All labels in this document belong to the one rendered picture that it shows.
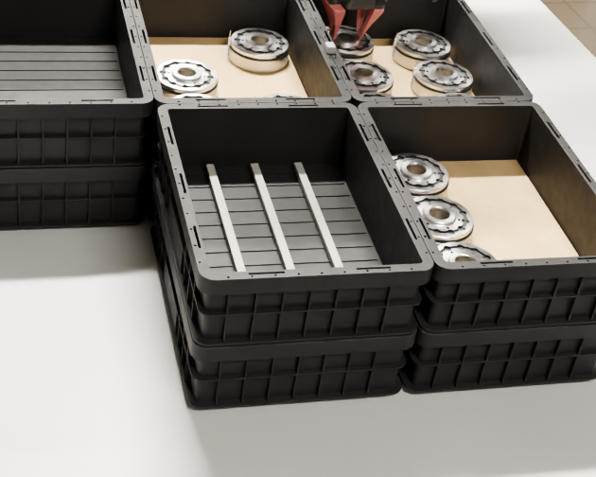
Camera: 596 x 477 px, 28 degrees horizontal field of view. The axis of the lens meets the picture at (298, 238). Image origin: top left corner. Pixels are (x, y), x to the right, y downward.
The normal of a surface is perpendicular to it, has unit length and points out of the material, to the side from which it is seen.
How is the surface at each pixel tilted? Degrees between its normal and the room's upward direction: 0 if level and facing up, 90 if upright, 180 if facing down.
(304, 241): 0
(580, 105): 0
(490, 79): 90
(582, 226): 90
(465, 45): 90
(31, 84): 0
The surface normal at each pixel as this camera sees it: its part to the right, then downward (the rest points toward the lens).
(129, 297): 0.13, -0.79
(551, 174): -0.97, 0.04
